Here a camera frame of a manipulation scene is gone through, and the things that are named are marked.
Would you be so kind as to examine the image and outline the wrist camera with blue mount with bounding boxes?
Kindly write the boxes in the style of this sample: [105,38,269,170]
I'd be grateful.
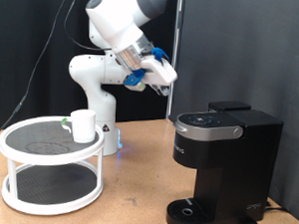
[123,68,148,93]

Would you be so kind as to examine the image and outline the black Keurig coffee machine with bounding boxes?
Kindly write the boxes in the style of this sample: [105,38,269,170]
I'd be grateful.
[164,97,286,224]

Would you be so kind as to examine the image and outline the blue cable clip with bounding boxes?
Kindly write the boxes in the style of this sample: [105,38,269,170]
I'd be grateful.
[149,46,171,64]

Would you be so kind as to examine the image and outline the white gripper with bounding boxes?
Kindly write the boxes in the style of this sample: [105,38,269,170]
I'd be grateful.
[139,57,178,99]

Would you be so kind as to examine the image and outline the black backdrop curtain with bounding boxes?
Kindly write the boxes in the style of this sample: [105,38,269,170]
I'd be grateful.
[0,0,179,138]

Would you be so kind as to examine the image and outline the silver vertical metal pole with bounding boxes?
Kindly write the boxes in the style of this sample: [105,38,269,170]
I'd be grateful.
[165,0,186,121]

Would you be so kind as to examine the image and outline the black power cord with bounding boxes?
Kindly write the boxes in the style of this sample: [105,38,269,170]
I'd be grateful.
[264,200,289,215]

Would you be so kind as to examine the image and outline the dark grey partition panel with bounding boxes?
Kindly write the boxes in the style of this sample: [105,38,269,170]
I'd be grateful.
[163,0,299,224]

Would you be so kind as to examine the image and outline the black hanging cable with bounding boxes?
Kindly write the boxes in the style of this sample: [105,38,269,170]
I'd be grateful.
[0,0,71,146]

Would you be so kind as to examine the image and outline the white two-tier turntable stand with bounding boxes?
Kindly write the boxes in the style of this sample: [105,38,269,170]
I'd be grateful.
[0,112,108,219]

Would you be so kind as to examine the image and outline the white mug with green-taped handle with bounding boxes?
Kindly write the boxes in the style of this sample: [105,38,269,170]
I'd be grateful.
[60,108,98,144]

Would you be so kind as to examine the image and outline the thin black camera cable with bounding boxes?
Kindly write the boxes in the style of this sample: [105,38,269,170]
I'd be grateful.
[62,0,115,53]

